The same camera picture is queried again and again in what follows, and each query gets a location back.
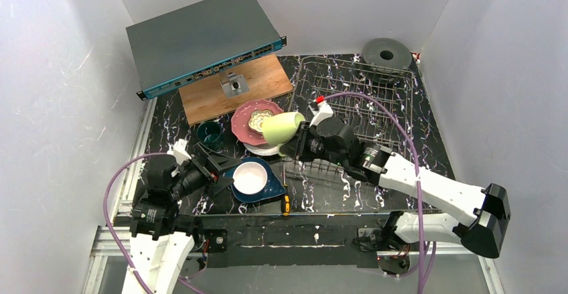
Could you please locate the light green mug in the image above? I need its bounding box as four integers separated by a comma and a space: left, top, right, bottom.
262, 112, 305, 145

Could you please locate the white bowl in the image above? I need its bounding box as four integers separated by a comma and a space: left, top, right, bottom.
232, 162, 268, 195

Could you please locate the dark green mug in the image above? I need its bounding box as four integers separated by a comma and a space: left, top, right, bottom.
197, 121, 224, 151

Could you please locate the small patterned flower dish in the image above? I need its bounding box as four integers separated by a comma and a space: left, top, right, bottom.
248, 109, 274, 133

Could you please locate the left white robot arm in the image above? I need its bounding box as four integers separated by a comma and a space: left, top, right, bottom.
121, 139, 242, 293

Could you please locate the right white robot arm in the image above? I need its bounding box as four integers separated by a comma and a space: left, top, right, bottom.
276, 113, 511, 259

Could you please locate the white plate under pink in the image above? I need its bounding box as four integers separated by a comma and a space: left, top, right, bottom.
243, 143, 283, 157

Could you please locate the blue shell shaped plate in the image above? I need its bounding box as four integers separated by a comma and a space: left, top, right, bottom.
223, 157, 285, 204

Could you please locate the pink dotted scalloped plate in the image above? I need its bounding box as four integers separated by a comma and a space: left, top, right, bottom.
231, 99, 283, 146

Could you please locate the yellow black screwdriver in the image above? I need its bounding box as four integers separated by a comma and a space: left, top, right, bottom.
281, 163, 291, 216

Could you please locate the wooden cutting board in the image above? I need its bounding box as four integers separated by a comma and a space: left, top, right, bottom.
179, 54, 293, 125

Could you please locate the grey tape roll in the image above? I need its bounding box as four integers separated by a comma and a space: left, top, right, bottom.
362, 38, 413, 70

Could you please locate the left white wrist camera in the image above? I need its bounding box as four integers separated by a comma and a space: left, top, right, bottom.
167, 139, 192, 165

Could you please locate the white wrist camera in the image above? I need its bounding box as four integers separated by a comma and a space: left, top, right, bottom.
167, 139, 192, 165
308, 96, 334, 126

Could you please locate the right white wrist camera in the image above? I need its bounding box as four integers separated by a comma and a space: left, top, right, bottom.
308, 96, 334, 126

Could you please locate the small grey metal bracket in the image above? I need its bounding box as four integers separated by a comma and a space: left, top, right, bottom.
220, 72, 250, 98

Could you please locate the grey wire dish rack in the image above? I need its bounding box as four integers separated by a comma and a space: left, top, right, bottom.
279, 56, 413, 173

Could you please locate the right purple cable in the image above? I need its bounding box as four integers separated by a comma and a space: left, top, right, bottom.
324, 92, 438, 282

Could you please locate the purple cable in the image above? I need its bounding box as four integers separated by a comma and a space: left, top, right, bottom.
102, 152, 207, 294
324, 92, 438, 282

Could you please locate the aluminium frame rail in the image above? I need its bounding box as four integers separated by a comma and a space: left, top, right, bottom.
82, 98, 507, 294

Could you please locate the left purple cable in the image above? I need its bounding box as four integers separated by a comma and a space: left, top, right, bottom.
102, 152, 207, 294

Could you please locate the grey blue network switch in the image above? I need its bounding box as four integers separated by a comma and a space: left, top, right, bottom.
126, 0, 287, 100

